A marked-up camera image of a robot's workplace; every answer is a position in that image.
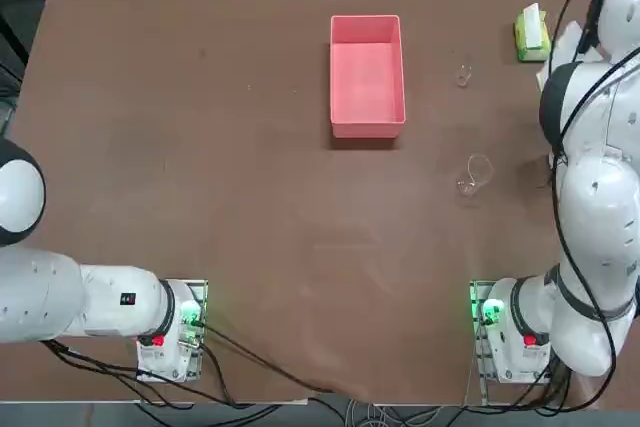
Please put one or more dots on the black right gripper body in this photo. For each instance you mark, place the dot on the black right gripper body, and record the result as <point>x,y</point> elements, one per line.
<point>592,17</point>

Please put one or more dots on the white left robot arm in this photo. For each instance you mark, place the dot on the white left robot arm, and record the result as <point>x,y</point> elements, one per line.
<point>50,297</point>

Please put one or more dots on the large glass beaker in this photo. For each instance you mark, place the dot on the large glass beaker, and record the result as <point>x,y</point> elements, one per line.
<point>472,182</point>

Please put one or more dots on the small glass beaker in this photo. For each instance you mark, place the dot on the small glass beaker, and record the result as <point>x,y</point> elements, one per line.
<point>464,77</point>

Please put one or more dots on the pink plastic container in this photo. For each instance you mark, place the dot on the pink plastic container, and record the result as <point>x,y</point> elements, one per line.
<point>367,82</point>

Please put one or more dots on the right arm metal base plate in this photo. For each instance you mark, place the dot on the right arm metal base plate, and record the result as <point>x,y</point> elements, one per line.
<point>476,362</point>

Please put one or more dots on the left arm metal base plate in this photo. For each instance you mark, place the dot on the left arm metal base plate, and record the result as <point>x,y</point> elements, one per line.
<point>197,372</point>

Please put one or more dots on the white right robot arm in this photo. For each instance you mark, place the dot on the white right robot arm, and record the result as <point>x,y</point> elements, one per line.
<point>600,207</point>

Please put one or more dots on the green tissue pack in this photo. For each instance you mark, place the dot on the green tissue pack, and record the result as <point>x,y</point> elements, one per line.
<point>532,37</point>

